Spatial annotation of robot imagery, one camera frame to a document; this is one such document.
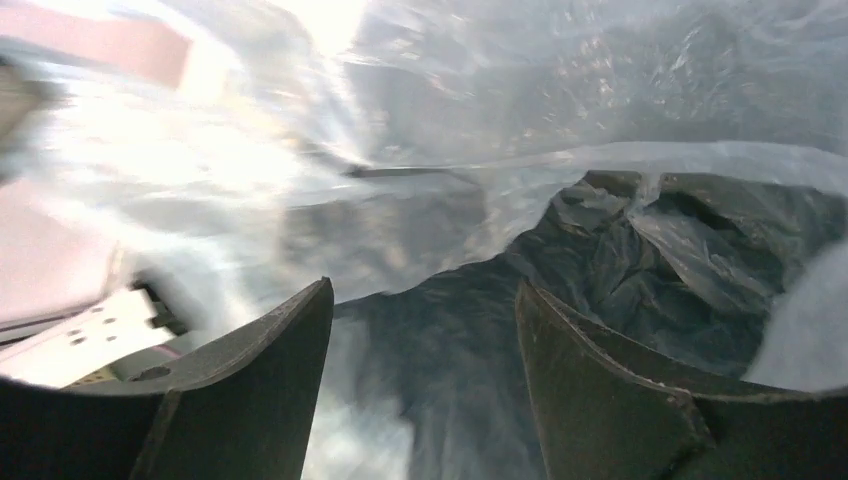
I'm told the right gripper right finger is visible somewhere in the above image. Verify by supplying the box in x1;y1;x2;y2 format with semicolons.
515;282;847;480

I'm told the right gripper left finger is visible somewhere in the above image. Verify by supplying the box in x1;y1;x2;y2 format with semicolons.
1;278;334;480

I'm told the light blue plastic trash bag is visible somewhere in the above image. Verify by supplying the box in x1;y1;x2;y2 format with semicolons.
1;1;847;479

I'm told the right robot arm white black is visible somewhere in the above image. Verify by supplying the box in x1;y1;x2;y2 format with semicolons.
1;279;847;479

